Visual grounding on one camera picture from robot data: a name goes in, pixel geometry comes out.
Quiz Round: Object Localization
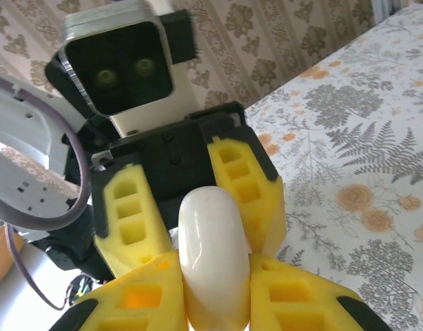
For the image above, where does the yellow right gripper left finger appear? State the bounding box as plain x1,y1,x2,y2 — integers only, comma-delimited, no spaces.
48,250,189,331

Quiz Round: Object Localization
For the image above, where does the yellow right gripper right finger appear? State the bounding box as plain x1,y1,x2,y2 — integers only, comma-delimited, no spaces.
248,253,394,331

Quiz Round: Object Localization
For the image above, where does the white round earbud case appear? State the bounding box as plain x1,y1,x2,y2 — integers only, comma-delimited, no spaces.
178,185,252,330

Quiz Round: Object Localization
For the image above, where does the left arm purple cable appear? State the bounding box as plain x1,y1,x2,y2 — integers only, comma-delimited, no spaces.
0,72,92,311

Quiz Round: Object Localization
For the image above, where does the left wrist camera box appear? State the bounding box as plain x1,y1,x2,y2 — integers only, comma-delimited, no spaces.
45,0,198,142

